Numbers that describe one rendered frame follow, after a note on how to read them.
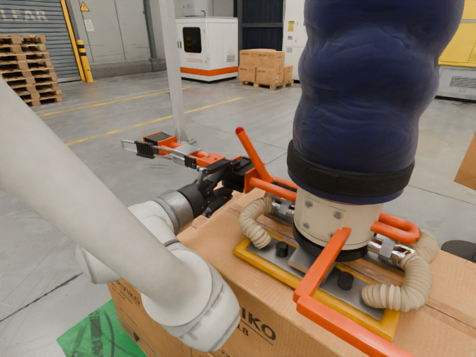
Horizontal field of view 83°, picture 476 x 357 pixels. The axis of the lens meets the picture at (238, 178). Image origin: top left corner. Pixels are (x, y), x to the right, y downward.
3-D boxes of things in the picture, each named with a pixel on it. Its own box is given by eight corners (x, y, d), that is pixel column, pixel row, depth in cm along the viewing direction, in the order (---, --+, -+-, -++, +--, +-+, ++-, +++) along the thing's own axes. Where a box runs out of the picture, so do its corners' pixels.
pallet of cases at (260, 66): (293, 85, 772) (297, 50, 728) (273, 91, 703) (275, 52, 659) (259, 80, 840) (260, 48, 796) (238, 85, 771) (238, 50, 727)
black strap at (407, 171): (417, 162, 55) (423, 144, 53) (393, 217, 39) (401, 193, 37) (314, 138, 68) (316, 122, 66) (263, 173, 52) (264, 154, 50)
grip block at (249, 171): (265, 180, 74) (266, 161, 71) (244, 195, 67) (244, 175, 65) (241, 172, 79) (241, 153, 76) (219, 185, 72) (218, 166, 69)
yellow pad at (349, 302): (401, 302, 52) (409, 285, 50) (390, 344, 45) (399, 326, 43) (256, 232, 71) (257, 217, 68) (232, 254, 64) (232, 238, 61)
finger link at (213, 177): (195, 191, 63) (193, 186, 62) (224, 166, 70) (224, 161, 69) (207, 196, 61) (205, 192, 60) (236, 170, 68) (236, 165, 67)
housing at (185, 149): (203, 161, 85) (202, 147, 83) (187, 168, 80) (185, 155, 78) (188, 155, 89) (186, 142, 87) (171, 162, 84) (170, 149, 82)
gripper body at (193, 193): (167, 184, 58) (197, 168, 65) (172, 216, 62) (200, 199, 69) (191, 196, 54) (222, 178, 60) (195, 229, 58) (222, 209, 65)
